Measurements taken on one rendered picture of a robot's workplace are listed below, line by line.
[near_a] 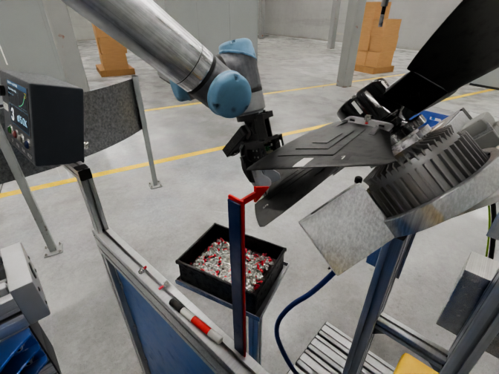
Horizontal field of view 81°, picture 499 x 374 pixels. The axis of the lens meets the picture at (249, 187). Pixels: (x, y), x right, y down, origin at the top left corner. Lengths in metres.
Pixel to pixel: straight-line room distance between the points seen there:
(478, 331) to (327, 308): 0.99
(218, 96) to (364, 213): 0.37
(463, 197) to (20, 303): 0.77
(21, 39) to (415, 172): 6.14
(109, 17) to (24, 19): 5.86
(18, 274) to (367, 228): 0.65
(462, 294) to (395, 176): 0.44
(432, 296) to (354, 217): 1.45
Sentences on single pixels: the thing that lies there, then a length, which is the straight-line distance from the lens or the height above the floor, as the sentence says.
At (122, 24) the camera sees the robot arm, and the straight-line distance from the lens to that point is 0.47.
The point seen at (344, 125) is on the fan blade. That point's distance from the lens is 0.58.
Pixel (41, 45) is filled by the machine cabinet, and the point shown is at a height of 0.91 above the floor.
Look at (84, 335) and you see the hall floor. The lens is 1.83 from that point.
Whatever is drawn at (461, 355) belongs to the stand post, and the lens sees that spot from 0.98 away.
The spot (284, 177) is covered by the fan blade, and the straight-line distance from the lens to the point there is 0.75.
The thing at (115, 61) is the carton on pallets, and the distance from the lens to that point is 8.49.
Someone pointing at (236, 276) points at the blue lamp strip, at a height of 1.06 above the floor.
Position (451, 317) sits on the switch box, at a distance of 1.03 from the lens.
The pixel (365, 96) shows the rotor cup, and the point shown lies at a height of 1.24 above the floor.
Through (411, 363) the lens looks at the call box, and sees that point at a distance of 0.39.
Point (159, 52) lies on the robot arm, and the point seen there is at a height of 1.34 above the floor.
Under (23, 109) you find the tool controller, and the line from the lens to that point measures 0.87.
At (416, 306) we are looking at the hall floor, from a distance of 1.95.
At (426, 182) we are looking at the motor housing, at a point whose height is 1.12.
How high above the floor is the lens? 1.39
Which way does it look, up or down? 31 degrees down
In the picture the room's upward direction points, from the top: straight up
